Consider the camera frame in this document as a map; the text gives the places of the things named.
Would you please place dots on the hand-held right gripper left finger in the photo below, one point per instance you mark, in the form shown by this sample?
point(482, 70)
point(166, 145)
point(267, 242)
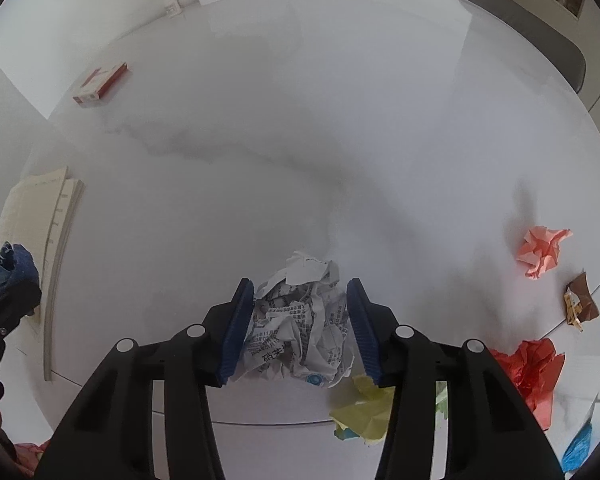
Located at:
point(237, 330)

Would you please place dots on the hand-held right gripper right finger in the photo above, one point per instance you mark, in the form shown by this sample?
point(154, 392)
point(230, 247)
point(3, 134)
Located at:
point(362, 330)

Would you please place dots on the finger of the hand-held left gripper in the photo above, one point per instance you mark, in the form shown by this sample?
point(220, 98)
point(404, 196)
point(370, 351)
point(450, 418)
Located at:
point(17, 305)

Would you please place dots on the white printed paper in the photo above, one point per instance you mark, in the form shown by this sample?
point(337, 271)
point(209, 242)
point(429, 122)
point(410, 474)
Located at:
point(300, 325)

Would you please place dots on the open cream notebook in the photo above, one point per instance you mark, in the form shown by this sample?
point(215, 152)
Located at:
point(40, 240)

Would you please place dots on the yellow crumpled paper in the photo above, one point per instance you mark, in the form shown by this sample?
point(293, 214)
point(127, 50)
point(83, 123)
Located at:
point(365, 410)

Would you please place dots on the red crumpled paper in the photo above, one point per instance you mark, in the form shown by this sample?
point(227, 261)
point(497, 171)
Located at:
point(527, 375)

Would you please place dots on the pink crumpled paper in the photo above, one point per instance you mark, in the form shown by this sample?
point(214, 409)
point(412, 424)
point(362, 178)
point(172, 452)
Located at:
point(542, 250)

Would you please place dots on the brown foil wrapper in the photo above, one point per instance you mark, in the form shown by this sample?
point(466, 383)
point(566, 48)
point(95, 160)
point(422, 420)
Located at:
point(582, 305)

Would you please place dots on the red and white box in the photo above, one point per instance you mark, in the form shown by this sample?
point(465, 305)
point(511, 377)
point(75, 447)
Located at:
point(100, 83)

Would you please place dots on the blue plastic bag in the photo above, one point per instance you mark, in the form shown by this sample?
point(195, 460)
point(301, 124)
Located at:
point(577, 447)

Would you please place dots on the grey chair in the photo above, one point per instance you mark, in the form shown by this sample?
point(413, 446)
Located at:
point(525, 20)

